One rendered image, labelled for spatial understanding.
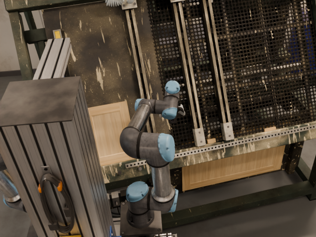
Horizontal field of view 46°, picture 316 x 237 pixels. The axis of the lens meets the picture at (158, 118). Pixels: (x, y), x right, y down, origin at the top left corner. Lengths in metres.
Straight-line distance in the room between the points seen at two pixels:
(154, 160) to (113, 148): 1.03
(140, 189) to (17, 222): 1.94
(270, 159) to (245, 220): 0.56
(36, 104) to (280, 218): 2.61
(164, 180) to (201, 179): 1.47
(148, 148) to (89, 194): 0.33
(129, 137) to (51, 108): 0.48
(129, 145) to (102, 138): 1.02
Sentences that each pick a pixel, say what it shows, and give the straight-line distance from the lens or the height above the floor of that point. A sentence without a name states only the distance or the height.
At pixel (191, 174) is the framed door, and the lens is 3.08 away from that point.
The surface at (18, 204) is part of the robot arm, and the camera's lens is 2.05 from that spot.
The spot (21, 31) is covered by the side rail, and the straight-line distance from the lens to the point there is 2.59.
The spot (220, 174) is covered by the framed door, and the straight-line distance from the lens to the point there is 3.19.
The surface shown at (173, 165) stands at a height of 0.83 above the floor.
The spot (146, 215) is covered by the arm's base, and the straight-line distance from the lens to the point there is 1.99.
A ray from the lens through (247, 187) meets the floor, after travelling 3.60.
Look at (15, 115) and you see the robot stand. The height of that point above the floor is 2.03.
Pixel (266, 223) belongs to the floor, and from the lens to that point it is 3.37.
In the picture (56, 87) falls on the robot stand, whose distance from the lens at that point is 1.28.
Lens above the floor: 2.69
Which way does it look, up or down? 39 degrees down
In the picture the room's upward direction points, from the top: 4 degrees counter-clockwise
